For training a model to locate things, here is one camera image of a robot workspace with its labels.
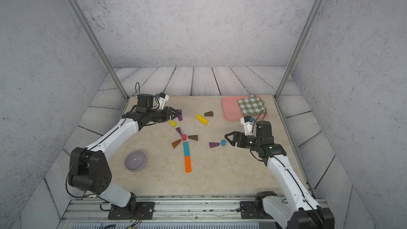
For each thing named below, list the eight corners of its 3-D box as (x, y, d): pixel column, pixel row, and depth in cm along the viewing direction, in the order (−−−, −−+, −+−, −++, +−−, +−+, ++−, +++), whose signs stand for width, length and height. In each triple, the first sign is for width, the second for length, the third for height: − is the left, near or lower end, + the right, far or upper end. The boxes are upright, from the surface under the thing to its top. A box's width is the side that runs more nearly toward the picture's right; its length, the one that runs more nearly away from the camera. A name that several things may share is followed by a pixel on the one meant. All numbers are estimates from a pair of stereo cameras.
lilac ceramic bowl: (125, 173, 86) (121, 169, 82) (132, 154, 93) (128, 149, 89) (144, 173, 86) (141, 169, 82) (149, 154, 93) (146, 149, 89)
